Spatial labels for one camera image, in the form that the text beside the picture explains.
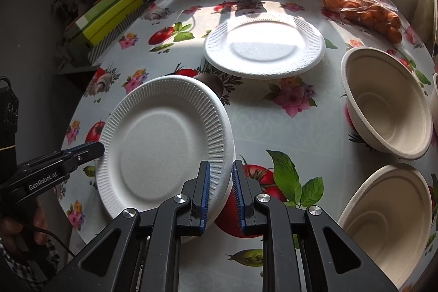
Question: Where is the black control box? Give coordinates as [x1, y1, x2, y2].
[0, 76, 19, 174]

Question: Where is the person's left hand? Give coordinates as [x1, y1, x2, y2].
[1, 199, 48, 253]

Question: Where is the white paper plate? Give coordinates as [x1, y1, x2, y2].
[203, 13, 326, 79]
[96, 75, 235, 225]

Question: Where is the large beige paper bowl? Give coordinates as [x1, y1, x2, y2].
[340, 47, 433, 161]

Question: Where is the floral vegetable print tablecloth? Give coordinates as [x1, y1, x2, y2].
[56, 0, 435, 291]

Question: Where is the green cardboard boxes stack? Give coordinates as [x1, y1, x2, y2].
[63, 0, 144, 67]

